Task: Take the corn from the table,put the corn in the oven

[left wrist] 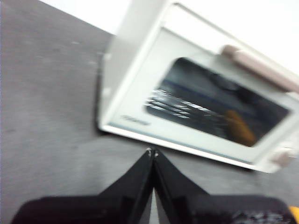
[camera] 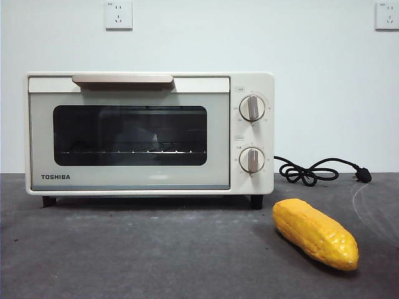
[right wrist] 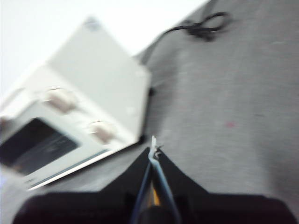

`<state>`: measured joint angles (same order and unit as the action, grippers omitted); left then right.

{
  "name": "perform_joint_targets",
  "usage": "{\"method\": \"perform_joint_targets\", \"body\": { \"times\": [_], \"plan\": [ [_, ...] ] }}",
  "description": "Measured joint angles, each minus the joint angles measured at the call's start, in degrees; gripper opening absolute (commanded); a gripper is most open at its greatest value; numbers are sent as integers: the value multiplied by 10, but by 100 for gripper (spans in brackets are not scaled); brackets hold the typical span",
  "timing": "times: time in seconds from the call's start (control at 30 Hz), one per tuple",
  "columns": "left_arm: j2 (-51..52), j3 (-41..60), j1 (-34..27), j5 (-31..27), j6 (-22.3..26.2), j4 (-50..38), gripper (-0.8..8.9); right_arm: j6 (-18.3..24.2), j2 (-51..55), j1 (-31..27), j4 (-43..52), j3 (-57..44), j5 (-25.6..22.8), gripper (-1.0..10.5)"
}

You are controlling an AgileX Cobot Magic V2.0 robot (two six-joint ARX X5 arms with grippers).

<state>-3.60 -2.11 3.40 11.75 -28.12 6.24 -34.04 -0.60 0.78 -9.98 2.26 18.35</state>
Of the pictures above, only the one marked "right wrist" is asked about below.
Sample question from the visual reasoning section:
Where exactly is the cream white toaster oven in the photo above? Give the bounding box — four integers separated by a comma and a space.
0, 16, 155, 190

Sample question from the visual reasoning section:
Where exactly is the black power cable with plug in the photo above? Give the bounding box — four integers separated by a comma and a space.
161, 11, 232, 43

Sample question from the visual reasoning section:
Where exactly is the glass oven door with handle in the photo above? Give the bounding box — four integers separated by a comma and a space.
0, 98, 115, 190

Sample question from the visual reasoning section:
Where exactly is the cream timer knob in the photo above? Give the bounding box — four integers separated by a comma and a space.
87, 120, 118, 144

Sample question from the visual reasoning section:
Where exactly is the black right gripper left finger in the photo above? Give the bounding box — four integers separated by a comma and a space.
10, 147, 152, 224

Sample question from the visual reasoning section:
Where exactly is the cream temperature knob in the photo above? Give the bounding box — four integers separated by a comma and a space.
44, 87, 79, 115

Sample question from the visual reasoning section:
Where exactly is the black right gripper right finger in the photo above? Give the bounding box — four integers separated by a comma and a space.
154, 148, 299, 224

